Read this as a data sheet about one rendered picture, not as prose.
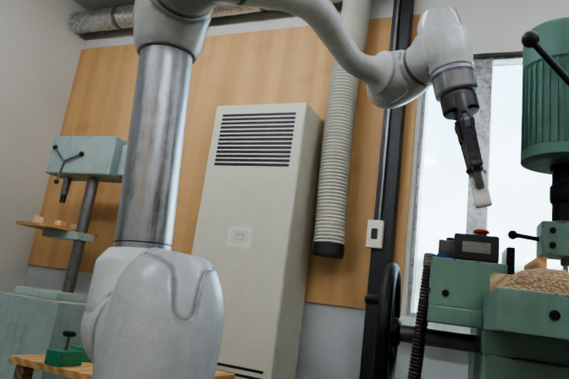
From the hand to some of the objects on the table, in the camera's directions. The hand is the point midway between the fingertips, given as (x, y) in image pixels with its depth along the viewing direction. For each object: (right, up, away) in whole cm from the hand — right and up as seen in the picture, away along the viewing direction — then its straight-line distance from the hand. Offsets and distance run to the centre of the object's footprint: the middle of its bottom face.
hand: (479, 189), depth 105 cm
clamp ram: (+1, -20, -2) cm, 20 cm away
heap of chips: (0, -14, -27) cm, 31 cm away
